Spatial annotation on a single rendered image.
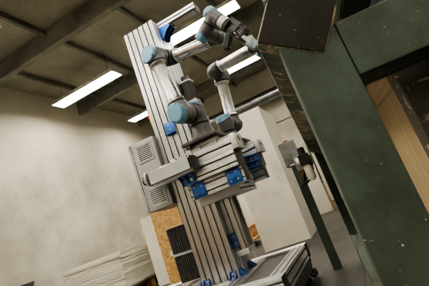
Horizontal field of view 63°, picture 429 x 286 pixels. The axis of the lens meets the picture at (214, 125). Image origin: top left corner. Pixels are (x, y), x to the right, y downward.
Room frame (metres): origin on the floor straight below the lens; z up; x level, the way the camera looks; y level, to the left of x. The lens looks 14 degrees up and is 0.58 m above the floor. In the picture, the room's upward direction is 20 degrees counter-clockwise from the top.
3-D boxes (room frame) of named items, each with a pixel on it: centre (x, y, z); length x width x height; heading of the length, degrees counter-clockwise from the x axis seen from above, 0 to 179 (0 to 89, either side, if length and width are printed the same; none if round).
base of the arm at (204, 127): (2.03, 0.08, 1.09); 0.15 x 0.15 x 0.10
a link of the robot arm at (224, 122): (2.51, -0.08, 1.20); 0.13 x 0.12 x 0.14; 154
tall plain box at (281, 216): (4.95, -0.47, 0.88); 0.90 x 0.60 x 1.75; 162
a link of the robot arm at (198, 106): (2.02, 0.08, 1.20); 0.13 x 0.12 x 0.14; 148
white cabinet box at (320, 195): (7.24, -1.35, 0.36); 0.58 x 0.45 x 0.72; 72
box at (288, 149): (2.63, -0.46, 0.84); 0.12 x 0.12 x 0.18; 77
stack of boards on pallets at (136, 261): (6.11, 1.88, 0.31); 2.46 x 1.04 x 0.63; 162
